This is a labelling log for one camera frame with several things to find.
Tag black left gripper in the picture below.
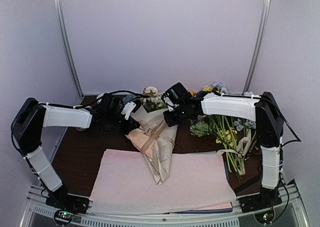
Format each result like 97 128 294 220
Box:
106 112 140 135

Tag white bowl with dark outside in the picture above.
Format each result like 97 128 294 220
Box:
96 92 108 103

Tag white hydrangea green leaf bunch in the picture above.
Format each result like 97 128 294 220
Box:
143 95 167 112

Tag beige ribbon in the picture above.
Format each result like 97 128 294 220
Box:
140 120 167 154

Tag pink flower long stem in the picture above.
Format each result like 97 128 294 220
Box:
142 86 160 98

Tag grey-white wrapping paper sheet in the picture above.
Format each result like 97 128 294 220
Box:
126 106 178 185

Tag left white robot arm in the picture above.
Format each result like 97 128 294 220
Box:
10 93 141 209

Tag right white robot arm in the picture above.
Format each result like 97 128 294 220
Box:
161 82 285 208

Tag pile of fake flowers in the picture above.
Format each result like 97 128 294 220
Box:
186 81 258 180

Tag patterned mug with yellow inside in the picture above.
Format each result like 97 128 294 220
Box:
75 104 87 132

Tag stack of pastel paper sheets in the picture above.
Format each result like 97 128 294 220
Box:
89 149 236 215

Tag cream ribbon on flower pile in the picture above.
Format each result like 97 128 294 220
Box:
216 130 255 179

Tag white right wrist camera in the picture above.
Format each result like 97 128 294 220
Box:
161 94 175 112

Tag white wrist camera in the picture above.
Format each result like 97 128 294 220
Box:
161 94 175 112
121 101 137 121

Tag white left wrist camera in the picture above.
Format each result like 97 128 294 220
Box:
121 101 137 121

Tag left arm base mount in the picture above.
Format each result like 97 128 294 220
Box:
45 194 89 226

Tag front aluminium rail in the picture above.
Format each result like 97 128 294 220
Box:
18 184 311 227

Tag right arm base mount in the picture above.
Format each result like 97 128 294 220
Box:
238 194 282 225

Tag left aluminium frame post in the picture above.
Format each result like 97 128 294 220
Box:
54 0 84 99

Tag aluminium frame post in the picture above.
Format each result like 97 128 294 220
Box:
242 0 272 94
54 0 84 99

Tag right aluminium frame post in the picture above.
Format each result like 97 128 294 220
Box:
242 0 272 94

